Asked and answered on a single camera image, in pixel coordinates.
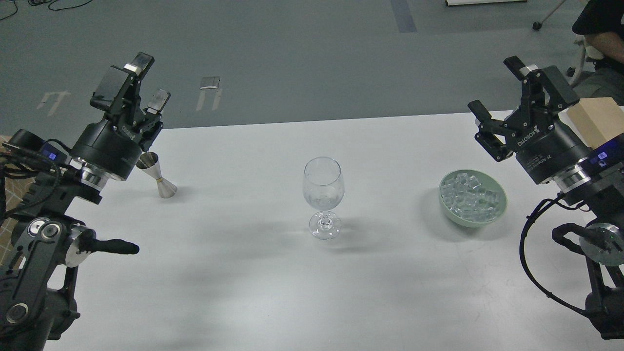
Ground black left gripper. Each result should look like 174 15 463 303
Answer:
72 53 170 181

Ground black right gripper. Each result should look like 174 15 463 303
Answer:
468 56 590 184

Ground steel double jigger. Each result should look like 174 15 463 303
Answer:
136 152 177 198

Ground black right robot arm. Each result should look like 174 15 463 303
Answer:
468 56 624 340

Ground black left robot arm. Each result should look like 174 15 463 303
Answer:
0 53 170 351

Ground green bowl of ice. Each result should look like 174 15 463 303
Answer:
437 169 507 228

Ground clear wine glass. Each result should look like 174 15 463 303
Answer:
302 157 345 240

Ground light wooden block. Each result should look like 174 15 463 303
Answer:
567 97 624 149

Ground white office chair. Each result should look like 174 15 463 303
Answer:
532 0 605 88

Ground seated person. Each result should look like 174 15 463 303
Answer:
571 0 624 106

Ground beige checkered chair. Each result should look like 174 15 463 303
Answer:
0 136 37 269

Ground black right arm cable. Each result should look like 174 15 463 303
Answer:
519 197 588 316

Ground black floor cables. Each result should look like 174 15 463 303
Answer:
0 0 93 21

